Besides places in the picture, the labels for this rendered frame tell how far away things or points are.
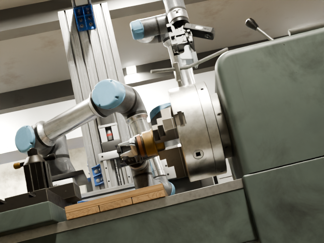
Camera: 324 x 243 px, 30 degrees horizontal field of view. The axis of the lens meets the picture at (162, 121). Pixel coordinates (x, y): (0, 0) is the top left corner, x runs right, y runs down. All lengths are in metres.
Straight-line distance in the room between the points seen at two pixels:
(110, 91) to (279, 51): 0.73
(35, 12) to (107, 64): 3.26
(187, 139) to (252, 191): 0.27
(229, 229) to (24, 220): 0.60
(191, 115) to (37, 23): 4.32
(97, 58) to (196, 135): 1.18
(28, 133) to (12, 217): 0.74
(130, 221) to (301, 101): 0.62
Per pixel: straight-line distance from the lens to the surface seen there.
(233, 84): 1.83
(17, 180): 10.14
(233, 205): 1.80
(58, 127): 2.46
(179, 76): 2.03
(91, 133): 2.82
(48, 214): 1.80
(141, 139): 1.99
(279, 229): 1.75
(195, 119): 1.87
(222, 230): 1.80
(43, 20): 6.08
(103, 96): 2.32
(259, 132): 1.80
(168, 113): 2.09
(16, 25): 6.10
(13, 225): 1.83
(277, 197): 1.76
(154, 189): 1.80
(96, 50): 2.96
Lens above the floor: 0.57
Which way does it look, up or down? 16 degrees up
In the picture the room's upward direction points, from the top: 13 degrees counter-clockwise
